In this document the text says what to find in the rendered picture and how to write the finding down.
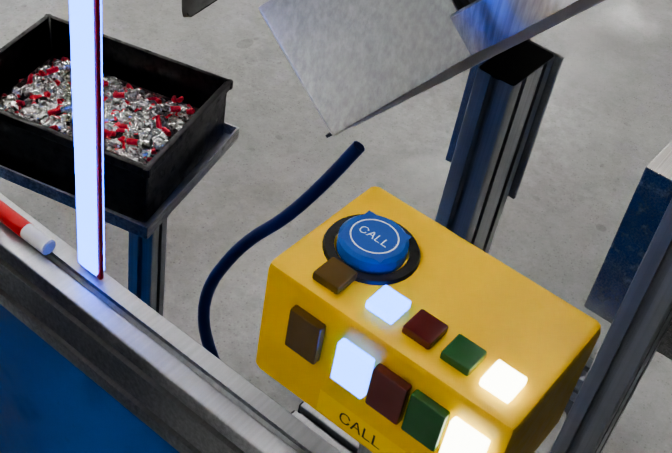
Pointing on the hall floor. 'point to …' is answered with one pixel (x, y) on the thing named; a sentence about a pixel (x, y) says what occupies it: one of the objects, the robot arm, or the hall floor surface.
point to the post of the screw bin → (148, 267)
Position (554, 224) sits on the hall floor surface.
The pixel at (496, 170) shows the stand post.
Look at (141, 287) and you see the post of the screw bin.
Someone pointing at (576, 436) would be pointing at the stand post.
